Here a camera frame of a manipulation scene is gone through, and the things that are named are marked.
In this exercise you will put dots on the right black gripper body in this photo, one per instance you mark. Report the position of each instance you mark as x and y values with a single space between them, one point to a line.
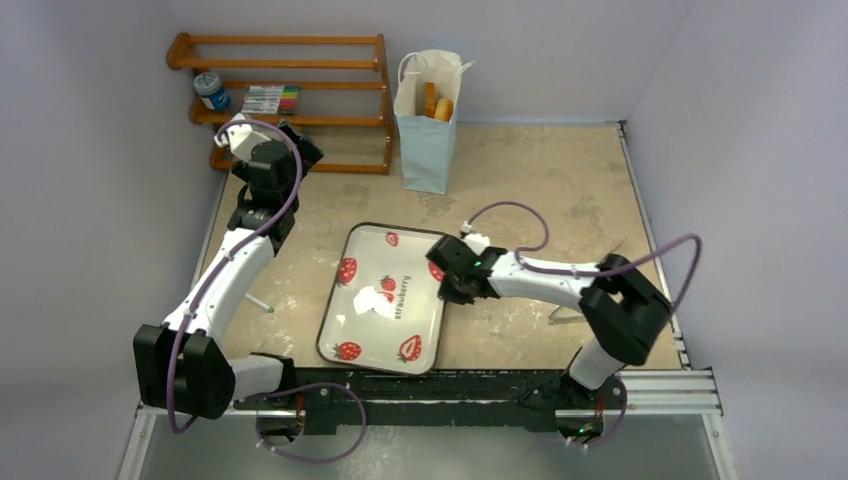
448 261

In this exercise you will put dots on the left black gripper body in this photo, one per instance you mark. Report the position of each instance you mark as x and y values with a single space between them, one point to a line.
310 157

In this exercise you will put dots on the strawberry pattern tray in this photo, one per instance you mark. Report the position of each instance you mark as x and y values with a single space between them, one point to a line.
384 312

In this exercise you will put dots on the metal tongs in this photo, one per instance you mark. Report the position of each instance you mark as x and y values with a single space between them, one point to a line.
563 315

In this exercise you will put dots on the white blue paper bag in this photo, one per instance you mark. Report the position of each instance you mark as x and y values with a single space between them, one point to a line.
427 143

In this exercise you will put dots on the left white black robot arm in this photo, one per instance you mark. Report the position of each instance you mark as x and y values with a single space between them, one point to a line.
179 363

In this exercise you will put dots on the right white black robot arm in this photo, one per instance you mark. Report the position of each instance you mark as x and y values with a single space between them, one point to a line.
623 308

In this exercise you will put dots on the fake round bread bun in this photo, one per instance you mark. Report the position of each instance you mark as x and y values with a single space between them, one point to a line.
443 110

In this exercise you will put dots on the fake toast slice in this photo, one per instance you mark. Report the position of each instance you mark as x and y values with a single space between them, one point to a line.
430 99

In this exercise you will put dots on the wooden shelf rack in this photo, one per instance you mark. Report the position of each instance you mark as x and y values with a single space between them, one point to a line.
272 78

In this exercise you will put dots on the coloured marker pen box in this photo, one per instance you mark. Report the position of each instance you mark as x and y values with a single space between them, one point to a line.
270 99

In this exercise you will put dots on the white green tipped pen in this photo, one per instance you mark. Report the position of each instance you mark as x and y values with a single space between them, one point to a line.
259 304

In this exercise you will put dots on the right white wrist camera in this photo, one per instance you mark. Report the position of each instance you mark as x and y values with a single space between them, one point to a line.
476 241

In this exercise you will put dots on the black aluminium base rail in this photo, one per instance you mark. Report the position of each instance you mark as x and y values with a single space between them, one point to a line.
535 400

